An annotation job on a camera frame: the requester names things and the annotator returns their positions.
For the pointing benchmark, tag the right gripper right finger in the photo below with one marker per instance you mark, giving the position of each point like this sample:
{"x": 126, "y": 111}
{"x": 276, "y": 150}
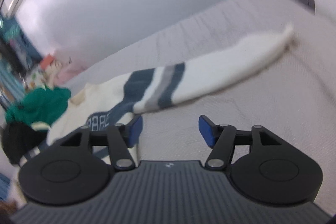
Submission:
{"x": 260, "y": 165}

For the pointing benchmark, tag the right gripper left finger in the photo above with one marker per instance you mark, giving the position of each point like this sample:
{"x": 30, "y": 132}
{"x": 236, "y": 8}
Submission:
{"x": 79, "y": 166}

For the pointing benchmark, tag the black garment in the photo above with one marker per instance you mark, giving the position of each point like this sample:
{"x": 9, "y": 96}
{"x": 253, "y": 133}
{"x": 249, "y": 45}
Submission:
{"x": 18, "y": 139}

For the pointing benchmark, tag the green sweatshirt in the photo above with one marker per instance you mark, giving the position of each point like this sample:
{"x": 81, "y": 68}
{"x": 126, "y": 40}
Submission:
{"x": 40, "y": 105}

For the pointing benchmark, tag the pink box pile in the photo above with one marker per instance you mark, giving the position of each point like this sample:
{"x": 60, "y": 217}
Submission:
{"x": 57, "y": 73}

